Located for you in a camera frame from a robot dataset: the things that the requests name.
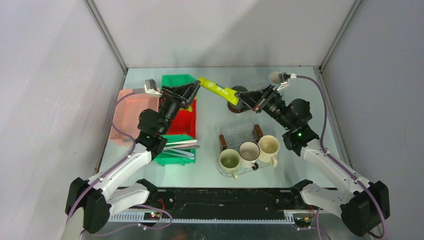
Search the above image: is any light blue mug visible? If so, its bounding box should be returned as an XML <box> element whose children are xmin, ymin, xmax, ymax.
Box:
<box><xmin>269</xmin><ymin>71</ymin><xmax>283</xmax><ymax>84</ymax></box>

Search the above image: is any cream mug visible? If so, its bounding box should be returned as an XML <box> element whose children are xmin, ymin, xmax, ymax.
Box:
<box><xmin>258</xmin><ymin>135</ymin><xmax>280</xmax><ymax>168</ymax></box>

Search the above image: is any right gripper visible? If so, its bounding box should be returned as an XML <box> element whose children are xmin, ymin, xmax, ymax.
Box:
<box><xmin>235</xmin><ymin>84</ymin><xmax>293</xmax><ymax>131</ymax></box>

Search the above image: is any green bin with toothbrushes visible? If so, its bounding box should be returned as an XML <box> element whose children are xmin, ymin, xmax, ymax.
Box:
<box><xmin>154</xmin><ymin>134</ymin><xmax>196</xmax><ymax>166</ymax></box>

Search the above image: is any green mug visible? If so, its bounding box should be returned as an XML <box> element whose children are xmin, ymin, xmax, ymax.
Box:
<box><xmin>219</xmin><ymin>149</ymin><xmax>240</xmax><ymax>180</ymax></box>

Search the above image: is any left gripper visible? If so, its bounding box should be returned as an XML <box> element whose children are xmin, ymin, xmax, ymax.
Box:
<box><xmin>158</xmin><ymin>80</ymin><xmax>201</xmax><ymax>135</ymax></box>

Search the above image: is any white ribbed mug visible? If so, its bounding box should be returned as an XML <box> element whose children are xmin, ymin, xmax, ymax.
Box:
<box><xmin>238</xmin><ymin>141</ymin><xmax>261</xmax><ymax>171</ymax></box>

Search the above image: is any clear holder with brown ends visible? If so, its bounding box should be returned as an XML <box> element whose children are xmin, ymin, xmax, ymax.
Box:
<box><xmin>218</xmin><ymin>124</ymin><xmax>264</xmax><ymax>152</ymax></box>

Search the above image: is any red plastic bin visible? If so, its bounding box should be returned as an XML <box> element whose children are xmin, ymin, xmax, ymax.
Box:
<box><xmin>167</xmin><ymin>98</ymin><xmax>197</xmax><ymax>138</ymax></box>

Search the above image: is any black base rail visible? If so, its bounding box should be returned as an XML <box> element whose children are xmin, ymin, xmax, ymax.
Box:
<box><xmin>79</xmin><ymin>187</ymin><xmax>375</xmax><ymax>226</ymax></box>

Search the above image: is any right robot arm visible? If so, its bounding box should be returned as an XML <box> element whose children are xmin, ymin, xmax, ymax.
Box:
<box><xmin>235</xmin><ymin>85</ymin><xmax>390</xmax><ymax>237</ymax></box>

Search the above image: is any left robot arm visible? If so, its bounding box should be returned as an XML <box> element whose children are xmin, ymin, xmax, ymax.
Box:
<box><xmin>65</xmin><ymin>79</ymin><xmax>201</xmax><ymax>239</ymax></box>

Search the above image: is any white toothbrush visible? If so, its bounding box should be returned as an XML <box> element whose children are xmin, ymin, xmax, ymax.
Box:
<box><xmin>165</xmin><ymin>139</ymin><xmax>198</xmax><ymax>146</ymax></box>

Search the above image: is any black mug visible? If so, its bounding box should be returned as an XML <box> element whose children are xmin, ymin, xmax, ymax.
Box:
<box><xmin>231</xmin><ymin>85</ymin><xmax>248</xmax><ymax>95</ymax></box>

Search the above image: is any clear textured oval tray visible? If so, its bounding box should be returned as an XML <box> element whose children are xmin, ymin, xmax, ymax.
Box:
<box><xmin>216</xmin><ymin>149</ymin><xmax>279</xmax><ymax>179</ymax></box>

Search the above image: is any brown wooden oval tray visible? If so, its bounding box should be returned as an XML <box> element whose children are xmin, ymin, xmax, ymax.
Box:
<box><xmin>227</xmin><ymin>100</ymin><xmax>251</xmax><ymax>114</ymax></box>

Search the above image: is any green bin at back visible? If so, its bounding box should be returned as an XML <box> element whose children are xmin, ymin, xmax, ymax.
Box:
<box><xmin>160</xmin><ymin>74</ymin><xmax>196</xmax><ymax>93</ymax></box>

